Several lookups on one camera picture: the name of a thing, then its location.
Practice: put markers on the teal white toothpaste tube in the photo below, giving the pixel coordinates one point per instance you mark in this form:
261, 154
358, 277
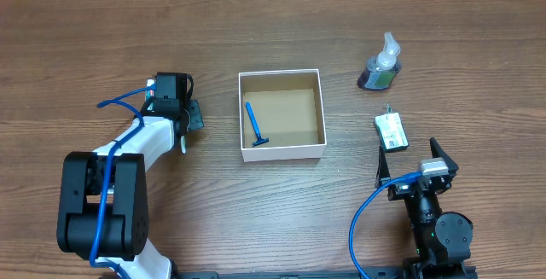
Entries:
151, 88

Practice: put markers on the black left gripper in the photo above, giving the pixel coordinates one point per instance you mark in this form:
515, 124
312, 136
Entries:
194, 114

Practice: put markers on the green white toothbrush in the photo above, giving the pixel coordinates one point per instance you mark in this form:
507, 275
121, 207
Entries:
183, 144

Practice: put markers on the purple soap pump bottle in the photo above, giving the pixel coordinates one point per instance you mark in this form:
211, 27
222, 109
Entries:
381, 69

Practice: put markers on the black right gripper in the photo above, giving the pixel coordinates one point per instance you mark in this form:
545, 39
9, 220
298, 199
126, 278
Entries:
415, 189

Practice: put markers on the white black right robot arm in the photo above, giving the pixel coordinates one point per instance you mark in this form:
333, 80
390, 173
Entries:
442, 239

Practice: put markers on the white green soap bar packet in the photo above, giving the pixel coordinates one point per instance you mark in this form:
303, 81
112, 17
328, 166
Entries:
391, 132

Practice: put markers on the blue disposable razor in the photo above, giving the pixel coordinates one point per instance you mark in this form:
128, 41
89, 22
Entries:
259, 139

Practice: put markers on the pink cardboard box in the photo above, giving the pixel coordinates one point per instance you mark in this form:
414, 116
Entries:
288, 107

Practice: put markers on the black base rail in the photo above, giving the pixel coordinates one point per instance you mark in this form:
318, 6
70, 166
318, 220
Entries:
324, 274

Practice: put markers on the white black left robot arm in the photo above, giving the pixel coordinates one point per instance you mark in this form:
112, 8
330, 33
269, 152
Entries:
103, 212

